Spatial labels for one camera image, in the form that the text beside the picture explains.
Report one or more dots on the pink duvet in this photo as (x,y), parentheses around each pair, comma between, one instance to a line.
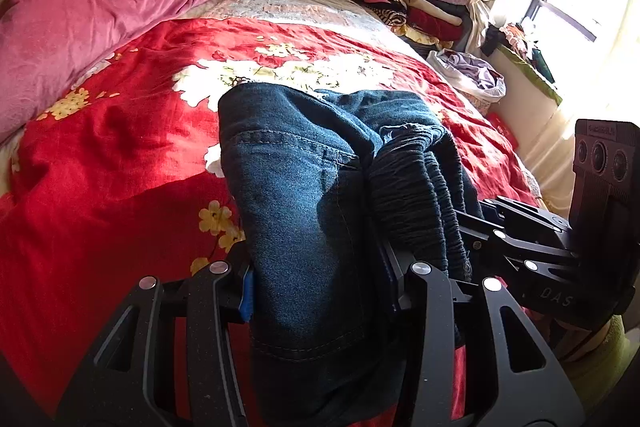
(75,22)

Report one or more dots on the blue denim pants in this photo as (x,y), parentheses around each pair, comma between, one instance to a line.
(300,207)

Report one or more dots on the white bag of clothes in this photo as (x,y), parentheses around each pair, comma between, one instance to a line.
(470,72)

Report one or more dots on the red floral blanket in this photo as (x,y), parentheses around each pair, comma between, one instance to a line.
(125,157)

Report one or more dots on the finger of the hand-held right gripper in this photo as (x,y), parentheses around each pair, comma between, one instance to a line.
(520,252)
(530,217)

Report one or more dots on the cream bed sheet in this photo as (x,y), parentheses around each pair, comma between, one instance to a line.
(7,167)

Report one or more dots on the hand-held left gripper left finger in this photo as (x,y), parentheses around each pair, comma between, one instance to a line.
(246,302)

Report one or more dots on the red packet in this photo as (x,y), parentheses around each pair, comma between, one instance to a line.
(500,129)

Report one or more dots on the pale patterned bedspread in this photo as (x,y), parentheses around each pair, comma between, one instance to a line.
(300,12)

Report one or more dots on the pile of folded clothes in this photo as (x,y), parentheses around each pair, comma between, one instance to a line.
(430,12)

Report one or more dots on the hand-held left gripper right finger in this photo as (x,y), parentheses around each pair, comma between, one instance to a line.
(425,302)

